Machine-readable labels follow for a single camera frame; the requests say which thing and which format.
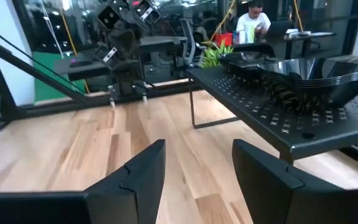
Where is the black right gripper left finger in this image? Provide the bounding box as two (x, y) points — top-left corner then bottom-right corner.
(0, 139), (167, 224)

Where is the grey office chair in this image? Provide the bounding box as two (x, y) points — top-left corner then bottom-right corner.
(178, 17), (206, 68)

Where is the black perforated metal rack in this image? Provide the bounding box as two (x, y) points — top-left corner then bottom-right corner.
(186, 55), (358, 164)

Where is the black background desk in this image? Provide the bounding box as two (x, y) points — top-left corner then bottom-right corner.
(283, 28), (337, 60)

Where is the green floor mat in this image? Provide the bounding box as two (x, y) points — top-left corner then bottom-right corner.
(32, 51), (86, 103)

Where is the large square black plate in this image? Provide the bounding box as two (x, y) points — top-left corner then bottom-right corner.
(258, 57), (358, 113)

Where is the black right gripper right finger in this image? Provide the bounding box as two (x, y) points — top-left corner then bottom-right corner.
(232, 139), (358, 224)

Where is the green plant in white pot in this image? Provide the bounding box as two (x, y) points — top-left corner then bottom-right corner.
(199, 42), (234, 68)

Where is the person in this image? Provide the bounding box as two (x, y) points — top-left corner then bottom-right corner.
(235, 0), (272, 44)

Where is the yellow hanging cable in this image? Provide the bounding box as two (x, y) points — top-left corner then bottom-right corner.
(292, 0), (304, 32)

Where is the black aluminium table frame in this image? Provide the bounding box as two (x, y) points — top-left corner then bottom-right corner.
(0, 18), (198, 121)

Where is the red storage box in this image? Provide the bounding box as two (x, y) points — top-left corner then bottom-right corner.
(213, 32), (234, 47)

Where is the dark grey desk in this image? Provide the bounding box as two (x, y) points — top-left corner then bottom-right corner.
(54, 35), (188, 82)

